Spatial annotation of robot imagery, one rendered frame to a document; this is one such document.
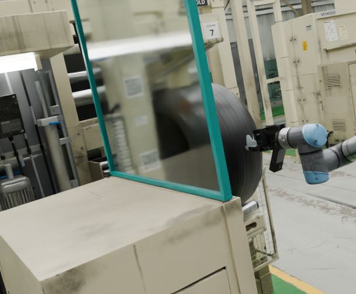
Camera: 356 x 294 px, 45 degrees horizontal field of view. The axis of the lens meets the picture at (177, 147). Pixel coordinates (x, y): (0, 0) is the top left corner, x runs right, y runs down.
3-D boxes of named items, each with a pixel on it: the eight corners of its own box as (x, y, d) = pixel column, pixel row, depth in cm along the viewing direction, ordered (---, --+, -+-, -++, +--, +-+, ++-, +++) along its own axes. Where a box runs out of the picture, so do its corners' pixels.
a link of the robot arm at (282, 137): (304, 145, 144) (288, 151, 140) (294, 146, 148) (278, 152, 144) (299, 123, 144) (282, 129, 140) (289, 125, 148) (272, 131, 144)
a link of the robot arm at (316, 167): (342, 176, 139) (334, 143, 138) (319, 186, 133) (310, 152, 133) (323, 175, 146) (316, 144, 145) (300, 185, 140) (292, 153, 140)
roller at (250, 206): (193, 227, 168) (187, 226, 172) (196, 238, 168) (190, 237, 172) (257, 199, 186) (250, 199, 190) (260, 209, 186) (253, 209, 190)
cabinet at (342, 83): (358, 152, 584) (346, 61, 563) (327, 149, 637) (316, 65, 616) (404, 136, 618) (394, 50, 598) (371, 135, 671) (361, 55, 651)
